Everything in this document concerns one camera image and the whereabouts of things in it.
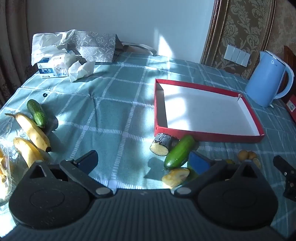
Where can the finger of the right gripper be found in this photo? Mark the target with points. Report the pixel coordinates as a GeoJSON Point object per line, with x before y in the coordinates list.
{"type": "Point", "coordinates": [284, 167]}

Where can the lower yellow banana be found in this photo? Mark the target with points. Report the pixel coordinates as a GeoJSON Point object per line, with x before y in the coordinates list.
{"type": "Point", "coordinates": [29, 151]}

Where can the red shallow cardboard box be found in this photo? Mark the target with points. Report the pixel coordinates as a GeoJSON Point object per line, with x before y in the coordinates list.
{"type": "Point", "coordinates": [208, 114]}

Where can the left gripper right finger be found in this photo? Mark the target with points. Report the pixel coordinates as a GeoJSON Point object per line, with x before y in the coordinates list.
{"type": "Point", "coordinates": [206, 171]}

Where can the yellow jackfruit piece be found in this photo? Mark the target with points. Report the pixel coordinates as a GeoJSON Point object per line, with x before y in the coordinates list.
{"type": "Point", "coordinates": [175, 177]}

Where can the ornate wall panel frame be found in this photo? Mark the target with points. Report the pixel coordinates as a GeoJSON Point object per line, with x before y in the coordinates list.
{"type": "Point", "coordinates": [246, 25]}

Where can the white wall switch panel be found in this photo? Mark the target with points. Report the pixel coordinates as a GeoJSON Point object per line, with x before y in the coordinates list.
{"type": "Point", "coordinates": [236, 55]}

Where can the red gift box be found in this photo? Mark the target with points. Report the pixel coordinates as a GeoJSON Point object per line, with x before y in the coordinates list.
{"type": "Point", "coordinates": [291, 107]}

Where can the longan fruit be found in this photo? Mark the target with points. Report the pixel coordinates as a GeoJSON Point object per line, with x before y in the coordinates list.
{"type": "Point", "coordinates": [243, 155]}
{"type": "Point", "coordinates": [251, 155]}

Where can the clear plastic bag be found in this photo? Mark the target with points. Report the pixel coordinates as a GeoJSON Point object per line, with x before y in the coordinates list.
{"type": "Point", "coordinates": [11, 162]}

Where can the small whole cucumber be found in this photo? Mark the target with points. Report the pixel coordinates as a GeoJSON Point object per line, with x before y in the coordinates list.
{"type": "Point", "coordinates": [37, 113]}

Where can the yellow banana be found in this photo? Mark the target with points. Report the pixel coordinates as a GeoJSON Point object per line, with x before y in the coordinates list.
{"type": "Point", "coordinates": [29, 151]}
{"type": "Point", "coordinates": [35, 134]}

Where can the dark sugarcane piece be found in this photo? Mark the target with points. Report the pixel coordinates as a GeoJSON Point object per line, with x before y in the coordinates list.
{"type": "Point", "coordinates": [162, 144]}

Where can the white plastic bag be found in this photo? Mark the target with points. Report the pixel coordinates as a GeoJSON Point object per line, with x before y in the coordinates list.
{"type": "Point", "coordinates": [54, 46]}

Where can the green tomato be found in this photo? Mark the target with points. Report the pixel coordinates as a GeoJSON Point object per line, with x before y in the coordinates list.
{"type": "Point", "coordinates": [229, 161]}
{"type": "Point", "coordinates": [257, 162]}

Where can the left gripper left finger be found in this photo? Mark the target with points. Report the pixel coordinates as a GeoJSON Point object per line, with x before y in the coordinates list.
{"type": "Point", "coordinates": [78, 171]}

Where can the upper yellow banana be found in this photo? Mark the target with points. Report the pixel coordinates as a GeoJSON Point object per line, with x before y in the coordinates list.
{"type": "Point", "coordinates": [35, 134]}

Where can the brown curtain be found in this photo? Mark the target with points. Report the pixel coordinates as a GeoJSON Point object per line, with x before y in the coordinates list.
{"type": "Point", "coordinates": [16, 65]}

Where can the crumpled white tissue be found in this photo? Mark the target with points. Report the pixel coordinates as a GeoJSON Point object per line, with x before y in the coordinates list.
{"type": "Point", "coordinates": [77, 70]}

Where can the blue electric kettle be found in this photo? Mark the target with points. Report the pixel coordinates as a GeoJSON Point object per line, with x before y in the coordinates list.
{"type": "Point", "coordinates": [266, 79]}

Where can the white tissue pack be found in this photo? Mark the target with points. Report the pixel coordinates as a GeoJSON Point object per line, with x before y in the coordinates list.
{"type": "Point", "coordinates": [56, 66]}

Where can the cut cucumber half with stem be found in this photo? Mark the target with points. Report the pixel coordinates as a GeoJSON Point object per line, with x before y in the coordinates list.
{"type": "Point", "coordinates": [179, 153]}

